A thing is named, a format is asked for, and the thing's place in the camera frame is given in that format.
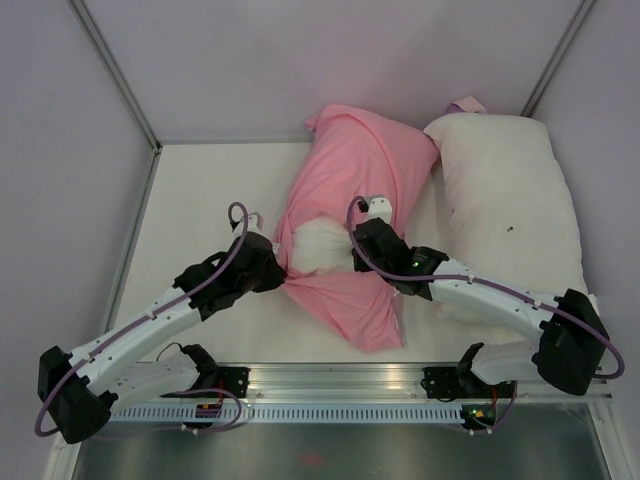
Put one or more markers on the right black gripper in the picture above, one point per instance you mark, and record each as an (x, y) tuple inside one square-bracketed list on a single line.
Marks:
[(360, 263)]

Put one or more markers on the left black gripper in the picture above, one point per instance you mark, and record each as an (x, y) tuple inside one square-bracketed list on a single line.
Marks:
[(275, 278)]

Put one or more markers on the pink pillowcase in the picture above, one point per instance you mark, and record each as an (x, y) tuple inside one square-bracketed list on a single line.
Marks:
[(354, 152)]

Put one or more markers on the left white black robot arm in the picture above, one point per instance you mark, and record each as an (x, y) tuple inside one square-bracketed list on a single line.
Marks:
[(81, 389)]

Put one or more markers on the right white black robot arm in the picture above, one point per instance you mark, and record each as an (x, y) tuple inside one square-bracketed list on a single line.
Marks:
[(563, 339)]

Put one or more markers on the large white bare pillow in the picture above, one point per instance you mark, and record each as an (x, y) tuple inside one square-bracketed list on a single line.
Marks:
[(509, 211)]

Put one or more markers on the pink purple cloth behind pillow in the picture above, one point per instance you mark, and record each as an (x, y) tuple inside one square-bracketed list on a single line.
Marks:
[(466, 104)]

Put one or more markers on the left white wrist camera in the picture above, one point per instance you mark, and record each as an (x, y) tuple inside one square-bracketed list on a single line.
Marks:
[(252, 223)]

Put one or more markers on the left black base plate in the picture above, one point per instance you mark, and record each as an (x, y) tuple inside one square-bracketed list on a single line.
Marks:
[(233, 379)]

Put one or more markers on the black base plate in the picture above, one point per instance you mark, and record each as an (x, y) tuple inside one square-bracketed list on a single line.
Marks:
[(233, 379), (448, 383)]

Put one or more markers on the aluminium mounting rail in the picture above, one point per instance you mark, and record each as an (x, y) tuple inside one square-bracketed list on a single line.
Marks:
[(378, 383)]

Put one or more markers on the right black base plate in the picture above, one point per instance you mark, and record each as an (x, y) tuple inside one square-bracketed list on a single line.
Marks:
[(448, 383)]

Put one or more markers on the white slotted cable duct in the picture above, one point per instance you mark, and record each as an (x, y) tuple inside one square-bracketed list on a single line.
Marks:
[(345, 413)]

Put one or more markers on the left aluminium corner post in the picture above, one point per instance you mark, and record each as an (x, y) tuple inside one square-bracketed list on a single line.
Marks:
[(98, 41)]

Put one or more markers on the aluminium corner post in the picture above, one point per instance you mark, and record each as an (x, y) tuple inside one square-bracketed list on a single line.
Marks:
[(98, 41), (576, 24)]

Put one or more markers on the right aluminium corner post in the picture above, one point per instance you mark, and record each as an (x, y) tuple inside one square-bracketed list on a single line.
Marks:
[(576, 24)]

